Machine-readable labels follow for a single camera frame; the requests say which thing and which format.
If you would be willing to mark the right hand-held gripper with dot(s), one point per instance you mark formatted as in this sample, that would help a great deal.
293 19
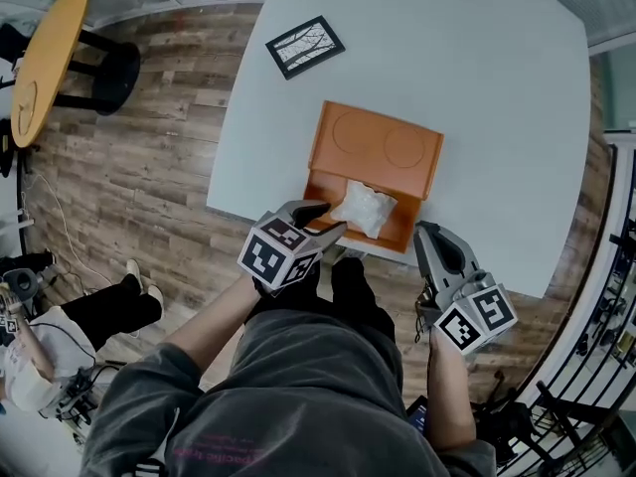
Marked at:
472 316

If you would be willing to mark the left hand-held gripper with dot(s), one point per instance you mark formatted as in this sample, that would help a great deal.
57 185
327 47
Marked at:
270 254

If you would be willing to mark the clear plastic bag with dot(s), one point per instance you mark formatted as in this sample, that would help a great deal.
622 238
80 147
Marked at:
365 206

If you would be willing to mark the orange box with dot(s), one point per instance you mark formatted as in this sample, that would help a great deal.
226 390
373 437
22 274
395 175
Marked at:
377 142

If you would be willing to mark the person's left forearm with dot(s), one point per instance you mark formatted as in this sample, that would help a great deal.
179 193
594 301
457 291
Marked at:
213 321

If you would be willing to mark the person's right forearm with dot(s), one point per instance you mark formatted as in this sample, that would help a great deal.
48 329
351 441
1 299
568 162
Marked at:
449 395

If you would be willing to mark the person's black trousers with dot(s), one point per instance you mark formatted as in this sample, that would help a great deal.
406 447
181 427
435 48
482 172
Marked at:
353 291

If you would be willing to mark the black metal rack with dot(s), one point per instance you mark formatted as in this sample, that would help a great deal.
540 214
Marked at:
601 291

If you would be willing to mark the dark phone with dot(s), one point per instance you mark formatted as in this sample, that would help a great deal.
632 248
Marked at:
418 414

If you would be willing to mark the black tripod stand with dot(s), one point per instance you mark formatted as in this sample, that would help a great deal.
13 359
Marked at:
512 420

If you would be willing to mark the person's grey shirt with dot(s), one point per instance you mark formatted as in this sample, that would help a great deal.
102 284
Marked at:
298 405

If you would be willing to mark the light grey square table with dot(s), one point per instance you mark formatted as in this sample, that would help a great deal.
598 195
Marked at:
472 67

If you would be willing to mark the round wooden table black base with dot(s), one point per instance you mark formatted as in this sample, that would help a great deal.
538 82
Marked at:
49 52

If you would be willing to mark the round golden hoop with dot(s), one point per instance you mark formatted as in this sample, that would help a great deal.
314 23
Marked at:
16 117

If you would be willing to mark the black office chair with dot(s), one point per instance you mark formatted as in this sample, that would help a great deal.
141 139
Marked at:
12 43

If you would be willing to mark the black picture frame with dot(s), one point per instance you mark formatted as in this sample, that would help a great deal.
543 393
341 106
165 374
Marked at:
305 47

